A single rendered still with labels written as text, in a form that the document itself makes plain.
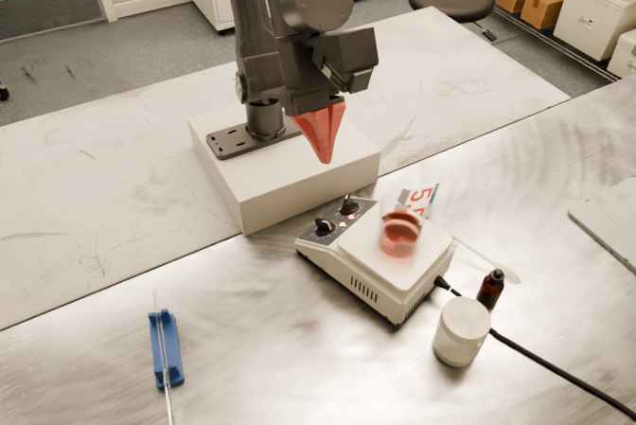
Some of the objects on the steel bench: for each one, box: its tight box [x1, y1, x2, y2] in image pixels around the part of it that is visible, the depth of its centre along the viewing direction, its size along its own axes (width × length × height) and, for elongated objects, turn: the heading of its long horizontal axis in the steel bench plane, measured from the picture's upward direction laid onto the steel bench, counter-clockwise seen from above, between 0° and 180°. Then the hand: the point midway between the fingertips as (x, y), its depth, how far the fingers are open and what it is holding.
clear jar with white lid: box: [432, 296, 491, 368], centre depth 63 cm, size 6×6×8 cm
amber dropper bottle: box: [477, 269, 505, 307], centre depth 69 cm, size 3×3×7 cm
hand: (325, 156), depth 60 cm, fingers closed
